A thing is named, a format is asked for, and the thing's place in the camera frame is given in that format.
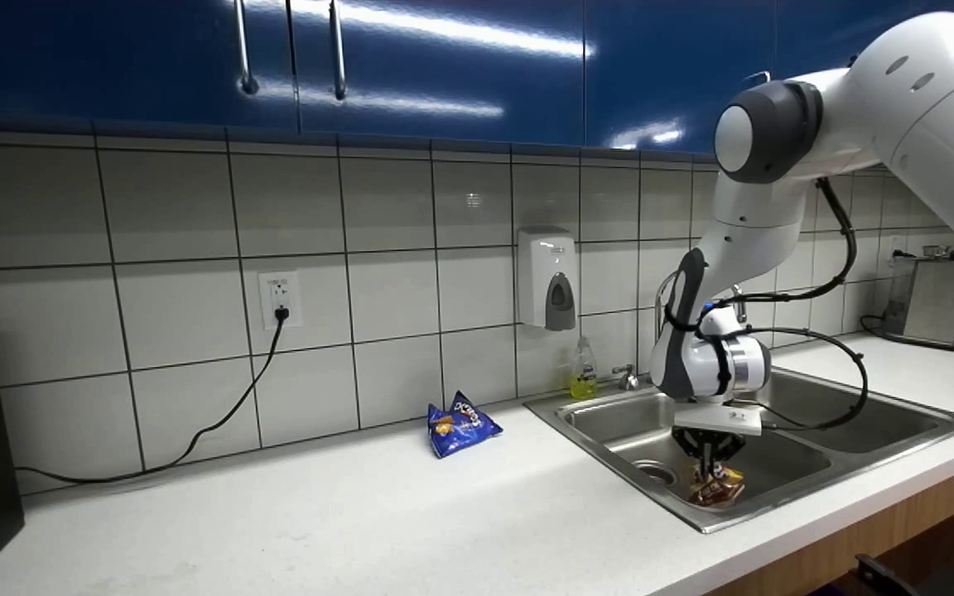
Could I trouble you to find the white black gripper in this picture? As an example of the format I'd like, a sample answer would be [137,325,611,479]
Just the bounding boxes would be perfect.
[671,405,763,478]

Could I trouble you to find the brown yellow snack wrapper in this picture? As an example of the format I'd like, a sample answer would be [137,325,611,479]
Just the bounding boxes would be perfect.
[690,466,746,508]

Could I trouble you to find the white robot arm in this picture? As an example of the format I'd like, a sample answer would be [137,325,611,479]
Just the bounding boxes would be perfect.
[651,11,954,472]

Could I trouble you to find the stainless steel double sink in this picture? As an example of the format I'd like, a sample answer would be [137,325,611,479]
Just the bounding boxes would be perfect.
[524,368,954,536]

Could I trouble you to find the yellow dish soap bottle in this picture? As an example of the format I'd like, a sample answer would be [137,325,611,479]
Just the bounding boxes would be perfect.
[566,337,595,402]

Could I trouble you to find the blue snack bag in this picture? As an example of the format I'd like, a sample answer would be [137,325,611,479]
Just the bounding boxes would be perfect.
[427,392,501,458]

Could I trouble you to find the wooden lower cabinet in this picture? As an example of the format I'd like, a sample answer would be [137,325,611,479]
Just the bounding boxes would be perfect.
[713,478,954,596]

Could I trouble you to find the blue upper cabinets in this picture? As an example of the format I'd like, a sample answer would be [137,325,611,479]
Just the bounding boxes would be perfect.
[0,0,954,156]

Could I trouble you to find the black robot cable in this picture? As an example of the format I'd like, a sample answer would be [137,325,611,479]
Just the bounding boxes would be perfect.
[662,177,874,433]

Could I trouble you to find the white wall soap dispenser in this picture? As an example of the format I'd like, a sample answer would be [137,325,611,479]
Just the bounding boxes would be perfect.
[518,231,575,332]

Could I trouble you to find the black power cord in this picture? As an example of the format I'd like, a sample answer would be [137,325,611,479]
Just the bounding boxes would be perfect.
[12,307,292,492]

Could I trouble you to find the white wall power outlet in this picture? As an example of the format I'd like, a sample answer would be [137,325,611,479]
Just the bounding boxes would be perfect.
[259,273,301,329]

